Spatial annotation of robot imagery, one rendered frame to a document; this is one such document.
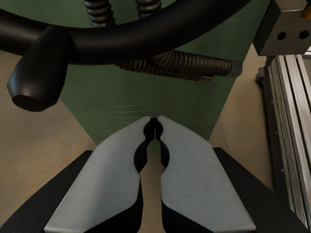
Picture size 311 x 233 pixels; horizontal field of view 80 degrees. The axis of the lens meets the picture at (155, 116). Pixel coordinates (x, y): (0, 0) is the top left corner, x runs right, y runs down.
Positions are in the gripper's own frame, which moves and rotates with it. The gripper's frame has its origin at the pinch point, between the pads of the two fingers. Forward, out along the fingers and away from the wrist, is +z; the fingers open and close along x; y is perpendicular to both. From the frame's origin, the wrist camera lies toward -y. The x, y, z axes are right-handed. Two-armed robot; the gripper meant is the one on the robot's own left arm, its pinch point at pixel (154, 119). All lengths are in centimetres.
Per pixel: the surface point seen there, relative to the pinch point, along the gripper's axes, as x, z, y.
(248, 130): 39, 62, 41
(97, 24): -5.5, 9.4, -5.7
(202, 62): 5.9, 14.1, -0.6
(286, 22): 19.3, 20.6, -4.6
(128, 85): -7.2, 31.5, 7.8
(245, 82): 45, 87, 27
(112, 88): -11.4, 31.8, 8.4
